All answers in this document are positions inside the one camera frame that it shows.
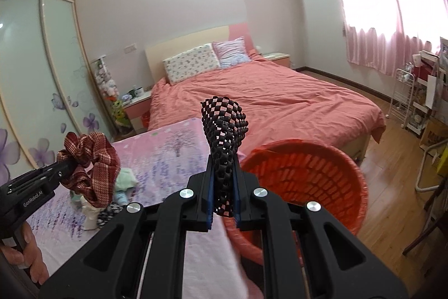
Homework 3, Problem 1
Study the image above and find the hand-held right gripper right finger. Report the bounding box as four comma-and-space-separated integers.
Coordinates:
233, 159, 410, 299

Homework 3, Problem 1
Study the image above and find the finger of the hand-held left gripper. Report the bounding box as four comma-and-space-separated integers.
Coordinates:
35, 159, 77, 178
52, 174, 76, 187

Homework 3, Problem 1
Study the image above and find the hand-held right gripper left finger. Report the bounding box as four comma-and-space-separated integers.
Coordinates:
38, 155, 215, 299

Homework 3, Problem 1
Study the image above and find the red plaid scrunchie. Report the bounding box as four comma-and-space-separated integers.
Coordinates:
57, 131, 121, 208

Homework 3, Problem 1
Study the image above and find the orange plastic basket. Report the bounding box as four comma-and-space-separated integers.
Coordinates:
224, 137, 369, 266

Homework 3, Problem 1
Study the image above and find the black checkered scrunchie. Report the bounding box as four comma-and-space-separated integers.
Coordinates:
200, 96, 250, 217

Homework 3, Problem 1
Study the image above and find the person's left hand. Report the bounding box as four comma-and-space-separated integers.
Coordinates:
0, 224, 50, 286

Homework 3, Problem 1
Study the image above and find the cream cloth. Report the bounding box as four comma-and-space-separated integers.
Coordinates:
70, 189, 102, 232

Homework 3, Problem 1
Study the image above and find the black and white scrunchie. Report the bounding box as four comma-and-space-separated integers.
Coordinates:
96, 201, 125, 233

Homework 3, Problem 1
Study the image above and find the mint green cloth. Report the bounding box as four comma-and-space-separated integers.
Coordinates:
114, 169, 139, 196

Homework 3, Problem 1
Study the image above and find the pink floral tablecloth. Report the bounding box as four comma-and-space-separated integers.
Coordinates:
26, 117, 246, 299

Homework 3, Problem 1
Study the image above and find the hanging plush toy organizer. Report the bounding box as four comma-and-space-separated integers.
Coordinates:
91, 55, 132, 131

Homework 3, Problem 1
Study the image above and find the pink and white nightstand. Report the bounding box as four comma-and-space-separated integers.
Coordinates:
122, 89, 153, 135
261, 52, 292, 69

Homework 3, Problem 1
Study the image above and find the sliding-door wardrobe with flowers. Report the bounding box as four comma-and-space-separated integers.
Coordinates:
0, 0, 116, 187

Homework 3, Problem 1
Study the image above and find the bed with salmon cover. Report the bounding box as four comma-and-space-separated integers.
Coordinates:
147, 52, 386, 166

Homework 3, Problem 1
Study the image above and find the white floral pillow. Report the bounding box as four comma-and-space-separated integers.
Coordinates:
162, 43, 222, 86

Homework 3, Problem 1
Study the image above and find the pink striped pillow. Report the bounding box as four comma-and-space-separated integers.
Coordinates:
212, 36, 252, 68

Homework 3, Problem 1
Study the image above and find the beige and pink headboard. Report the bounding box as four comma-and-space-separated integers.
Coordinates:
144, 23, 254, 80

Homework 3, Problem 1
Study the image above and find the dark wooden chair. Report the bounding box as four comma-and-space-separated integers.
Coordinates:
402, 176, 448, 256

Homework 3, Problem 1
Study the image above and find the yellow box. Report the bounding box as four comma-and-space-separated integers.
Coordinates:
434, 148, 448, 177

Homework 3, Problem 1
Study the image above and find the cardboard box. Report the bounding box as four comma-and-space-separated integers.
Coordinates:
419, 117, 448, 154

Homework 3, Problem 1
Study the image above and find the pink curtain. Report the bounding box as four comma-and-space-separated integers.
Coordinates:
320, 0, 448, 75

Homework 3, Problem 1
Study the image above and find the cluttered white shelf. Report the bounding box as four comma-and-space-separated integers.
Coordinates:
411, 36, 448, 110

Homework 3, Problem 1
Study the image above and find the white tube frame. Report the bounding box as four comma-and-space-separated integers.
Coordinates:
416, 141, 448, 193

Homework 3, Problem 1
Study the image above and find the white wire rack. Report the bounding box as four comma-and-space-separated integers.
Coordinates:
389, 68, 426, 136

